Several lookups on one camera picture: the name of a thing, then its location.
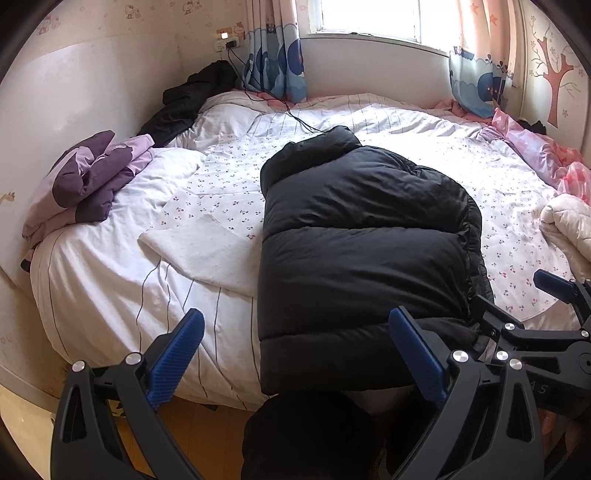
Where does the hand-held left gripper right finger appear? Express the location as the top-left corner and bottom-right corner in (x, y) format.
(388, 306), (541, 480)

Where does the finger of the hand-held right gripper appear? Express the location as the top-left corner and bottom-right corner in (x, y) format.
(533, 269), (591, 330)
(468, 295), (583, 365)

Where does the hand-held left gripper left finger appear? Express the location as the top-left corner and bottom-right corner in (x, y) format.
(50, 308), (206, 480)

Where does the black puffer jacket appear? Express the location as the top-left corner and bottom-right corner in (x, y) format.
(256, 124), (495, 395)

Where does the person's right hand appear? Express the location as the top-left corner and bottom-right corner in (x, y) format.
(541, 410), (591, 437)

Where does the cream blanket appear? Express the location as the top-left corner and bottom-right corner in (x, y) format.
(539, 193), (591, 264)

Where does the white patterned duvet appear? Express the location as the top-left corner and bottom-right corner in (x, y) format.
(30, 90), (583, 411)

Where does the person's black trouser leg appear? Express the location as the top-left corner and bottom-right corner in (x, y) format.
(241, 392), (386, 480)

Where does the pink blanket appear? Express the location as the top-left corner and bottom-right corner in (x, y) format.
(434, 97), (591, 204)

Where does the dark cloth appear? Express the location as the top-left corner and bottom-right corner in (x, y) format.
(515, 119), (548, 137)

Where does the purple jacket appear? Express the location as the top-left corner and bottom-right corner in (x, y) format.
(21, 130), (155, 250)

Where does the blue pink wide curtain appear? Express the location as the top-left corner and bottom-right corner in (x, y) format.
(449, 0), (515, 120)

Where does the black coat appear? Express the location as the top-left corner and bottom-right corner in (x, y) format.
(136, 60), (238, 148)

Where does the white bed headboard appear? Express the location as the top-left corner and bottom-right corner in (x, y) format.
(0, 41), (183, 291)

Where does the blue pink narrow curtain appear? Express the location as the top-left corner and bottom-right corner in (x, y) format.
(242, 0), (309, 103)

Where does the window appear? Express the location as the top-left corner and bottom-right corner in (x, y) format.
(300, 0), (458, 51)

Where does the tree wall sticker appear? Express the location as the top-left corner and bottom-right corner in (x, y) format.
(526, 28), (587, 139)

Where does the black charger cable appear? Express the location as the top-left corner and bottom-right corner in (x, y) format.
(226, 46), (333, 134)

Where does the wall socket panel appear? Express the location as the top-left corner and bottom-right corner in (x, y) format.
(213, 27), (243, 51)

